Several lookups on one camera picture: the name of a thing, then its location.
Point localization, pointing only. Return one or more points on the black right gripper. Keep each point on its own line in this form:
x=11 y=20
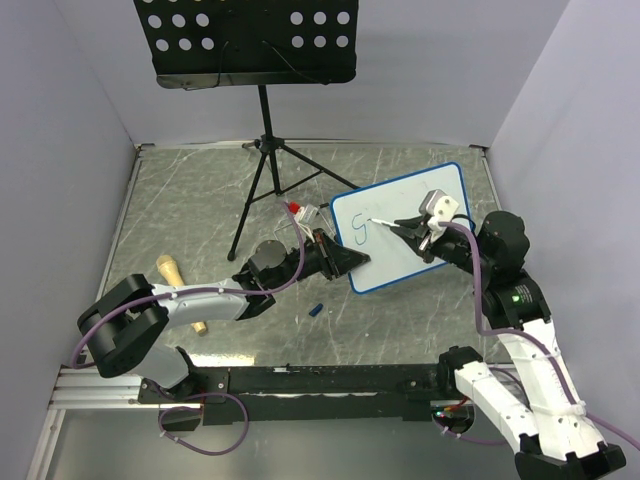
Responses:
x=413 y=229

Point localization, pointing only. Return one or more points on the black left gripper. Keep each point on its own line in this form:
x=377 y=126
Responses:
x=334 y=259

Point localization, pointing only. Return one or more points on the white blue whiteboard marker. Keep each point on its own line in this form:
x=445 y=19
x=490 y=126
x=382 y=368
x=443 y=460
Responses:
x=383 y=223

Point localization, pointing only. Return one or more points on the blue marker cap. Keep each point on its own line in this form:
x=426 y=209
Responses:
x=316 y=310

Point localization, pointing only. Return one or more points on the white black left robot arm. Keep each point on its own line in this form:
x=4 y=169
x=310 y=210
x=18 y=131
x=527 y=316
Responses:
x=122 y=329

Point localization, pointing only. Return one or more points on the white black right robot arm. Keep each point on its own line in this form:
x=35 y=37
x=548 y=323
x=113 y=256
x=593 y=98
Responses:
x=550 y=432

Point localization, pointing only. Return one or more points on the wooden mallet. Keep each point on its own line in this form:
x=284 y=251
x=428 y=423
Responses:
x=169 y=270

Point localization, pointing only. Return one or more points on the black music stand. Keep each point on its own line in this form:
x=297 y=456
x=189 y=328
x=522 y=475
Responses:
x=202 y=45

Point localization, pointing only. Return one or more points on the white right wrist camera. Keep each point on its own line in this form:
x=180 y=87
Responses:
x=438 y=207

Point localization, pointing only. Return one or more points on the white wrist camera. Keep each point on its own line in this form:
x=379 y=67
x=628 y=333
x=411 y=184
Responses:
x=304 y=216
x=438 y=207

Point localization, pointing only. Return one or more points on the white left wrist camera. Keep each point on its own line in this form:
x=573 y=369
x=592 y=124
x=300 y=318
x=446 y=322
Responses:
x=304 y=216

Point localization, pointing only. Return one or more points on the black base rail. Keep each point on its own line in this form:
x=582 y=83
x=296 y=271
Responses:
x=406 y=391

